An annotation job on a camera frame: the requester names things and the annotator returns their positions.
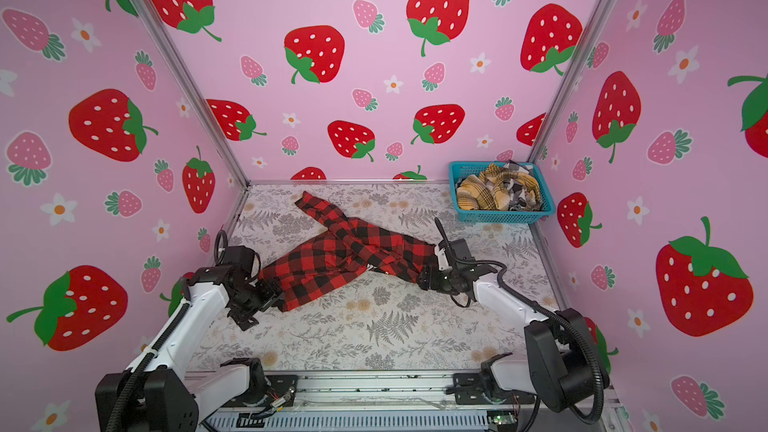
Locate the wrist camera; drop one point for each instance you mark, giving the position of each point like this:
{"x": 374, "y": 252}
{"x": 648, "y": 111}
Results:
{"x": 453, "y": 255}
{"x": 241, "y": 256}

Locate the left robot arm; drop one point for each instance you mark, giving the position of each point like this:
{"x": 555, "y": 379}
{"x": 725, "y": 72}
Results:
{"x": 180, "y": 336}

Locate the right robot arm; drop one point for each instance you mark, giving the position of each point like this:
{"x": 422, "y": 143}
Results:
{"x": 562, "y": 371}

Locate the teal plastic basket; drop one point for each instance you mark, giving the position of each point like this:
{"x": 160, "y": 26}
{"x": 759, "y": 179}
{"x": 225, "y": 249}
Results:
{"x": 459, "y": 170}

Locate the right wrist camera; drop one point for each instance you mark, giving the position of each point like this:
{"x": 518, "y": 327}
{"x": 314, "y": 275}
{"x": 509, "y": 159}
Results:
{"x": 453, "y": 255}

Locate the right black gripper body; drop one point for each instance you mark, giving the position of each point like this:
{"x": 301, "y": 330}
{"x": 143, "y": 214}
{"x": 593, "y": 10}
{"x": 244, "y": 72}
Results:
{"x": 438, "y": 279}

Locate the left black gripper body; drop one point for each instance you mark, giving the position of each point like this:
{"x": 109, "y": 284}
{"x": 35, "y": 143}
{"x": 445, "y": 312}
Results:
{"x": 258, "y": 298}

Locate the red black plaid shirt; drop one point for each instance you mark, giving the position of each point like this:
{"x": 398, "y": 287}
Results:
{"x": 347, "y": 248}

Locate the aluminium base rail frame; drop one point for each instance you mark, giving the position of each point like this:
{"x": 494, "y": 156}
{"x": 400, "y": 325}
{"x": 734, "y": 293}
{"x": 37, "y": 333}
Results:
{"x": 348, "y": 401}

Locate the yellow plaid shirt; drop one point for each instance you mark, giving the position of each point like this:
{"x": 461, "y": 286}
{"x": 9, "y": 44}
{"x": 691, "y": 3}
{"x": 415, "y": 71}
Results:
{"x": 510, "y": 187}

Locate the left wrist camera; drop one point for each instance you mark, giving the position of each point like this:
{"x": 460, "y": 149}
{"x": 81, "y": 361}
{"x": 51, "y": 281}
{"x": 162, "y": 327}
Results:
{"x": 241, "y": 256}

